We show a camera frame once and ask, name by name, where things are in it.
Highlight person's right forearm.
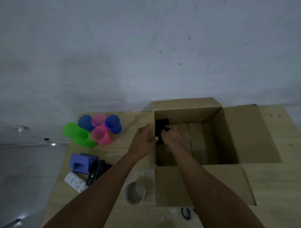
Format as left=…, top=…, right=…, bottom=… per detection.
left=168, top=143, right=265, bottom=228

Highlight person's right hand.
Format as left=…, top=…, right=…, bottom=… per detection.
left=161, top=125, right=183, bottom=150

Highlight purple plastic holder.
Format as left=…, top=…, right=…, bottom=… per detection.
left=69, top=153, right=99, bottom=175

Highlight blue plastic cup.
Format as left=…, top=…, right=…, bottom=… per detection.
left=77, top=114, right=96, bottom=132
left=104, top=114, right=122, bottom=134

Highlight black rectangular pouch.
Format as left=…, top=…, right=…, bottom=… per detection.
left=86, top=159, right=113, bottom=186

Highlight green plastic cup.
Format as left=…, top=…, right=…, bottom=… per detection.
left=62, top=122, right=79, bottom=138
left=73, top=128, right=97, bottom=148

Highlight black handled scissors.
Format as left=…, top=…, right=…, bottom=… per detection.
left=181, top=207, right=198, bottom=221

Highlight metal stand leg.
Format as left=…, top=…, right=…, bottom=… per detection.
left=0, top=218, right=23, bottom=228

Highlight black case with white label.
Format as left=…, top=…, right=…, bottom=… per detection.
left=154, top=118, right=170, bottom=145

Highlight person's left forearm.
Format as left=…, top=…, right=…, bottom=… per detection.
left=43, top=153, right=151, bottom=228

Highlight clear tape roll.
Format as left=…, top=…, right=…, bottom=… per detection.
left=124, top=176, right=155, bottom=205

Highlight brown cardboard box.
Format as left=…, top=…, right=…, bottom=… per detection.
left=150, top=97, right=284, bottom=207

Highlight white remote control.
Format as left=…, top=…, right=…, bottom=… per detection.
left=64, top=171, right=89, bottom=194

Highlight person's left hand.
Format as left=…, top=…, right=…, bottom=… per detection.
left=130, top=123, right=159, bottom=161

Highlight white floor cable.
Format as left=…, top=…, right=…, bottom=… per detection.
left=0, top=131, right=71, bottom=148

